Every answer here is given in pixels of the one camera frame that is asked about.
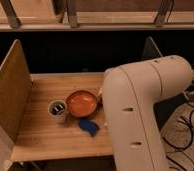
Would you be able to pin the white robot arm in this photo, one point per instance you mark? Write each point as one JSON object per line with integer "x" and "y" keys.
{"x": 129, "y": 93}

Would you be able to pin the orange ceramic bowl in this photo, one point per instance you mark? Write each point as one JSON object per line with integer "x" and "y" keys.
{"x": 81, "y": 103}

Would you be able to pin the blue cloth piece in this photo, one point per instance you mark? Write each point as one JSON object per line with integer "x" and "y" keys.
{"x": 88, "y": 126}

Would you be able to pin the white cup with batteries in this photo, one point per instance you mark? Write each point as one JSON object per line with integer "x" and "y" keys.
{"x": 57, "y": 109}

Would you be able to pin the right dark side panel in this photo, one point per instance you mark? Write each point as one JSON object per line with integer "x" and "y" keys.
{"x": 164, "y": 109}

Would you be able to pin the left wooden side panel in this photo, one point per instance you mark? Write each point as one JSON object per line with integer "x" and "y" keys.
{"x": 15, "y": 86}

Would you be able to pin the wooden shelf rail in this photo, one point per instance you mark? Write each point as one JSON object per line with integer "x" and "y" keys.
{"x": 111, "y": 21}

